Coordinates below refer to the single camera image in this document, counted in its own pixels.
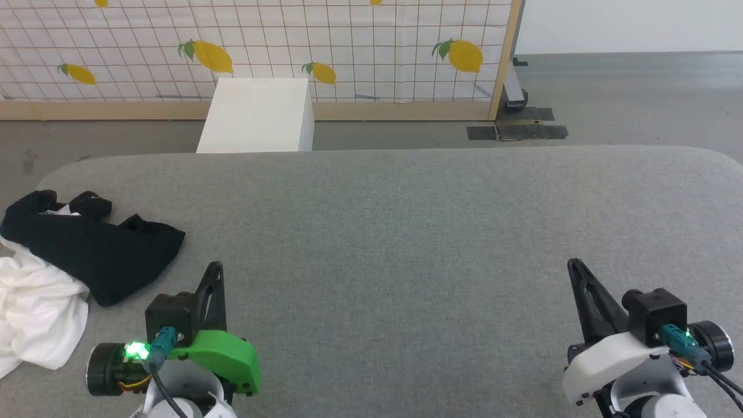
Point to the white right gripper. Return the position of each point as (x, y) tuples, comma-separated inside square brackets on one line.
[(609, 360)]

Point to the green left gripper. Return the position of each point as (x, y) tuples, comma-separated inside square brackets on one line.
[(232, 357)]

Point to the black garment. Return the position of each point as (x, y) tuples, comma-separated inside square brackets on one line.
[(98, 255)]

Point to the white garment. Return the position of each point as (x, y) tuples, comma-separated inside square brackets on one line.
[(40, 313)]

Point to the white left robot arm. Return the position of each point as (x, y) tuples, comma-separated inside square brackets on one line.
[(191, 397)]

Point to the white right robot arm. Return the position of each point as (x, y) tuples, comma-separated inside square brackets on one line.
[(656, 395)]

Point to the wide black floor tape patch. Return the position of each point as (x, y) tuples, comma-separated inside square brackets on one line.
[(540, 133)]

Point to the white rectangular box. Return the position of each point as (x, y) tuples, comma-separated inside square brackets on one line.
[(258, 116)]

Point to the grey fabric sofa seat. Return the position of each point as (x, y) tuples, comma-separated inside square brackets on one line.
[(406, 232)]

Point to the lemon print partition screen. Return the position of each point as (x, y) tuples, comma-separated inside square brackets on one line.
[(261, 40)]

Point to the white rolling partition panel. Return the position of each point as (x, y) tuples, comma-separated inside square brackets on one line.
[(627, 26)]

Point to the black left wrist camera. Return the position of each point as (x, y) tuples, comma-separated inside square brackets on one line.
[(171, 313)]

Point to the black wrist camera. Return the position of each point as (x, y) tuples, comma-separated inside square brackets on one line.
[(171, 313), (656, 316)]

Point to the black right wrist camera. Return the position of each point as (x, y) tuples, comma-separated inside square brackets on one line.
[(656, 316)]

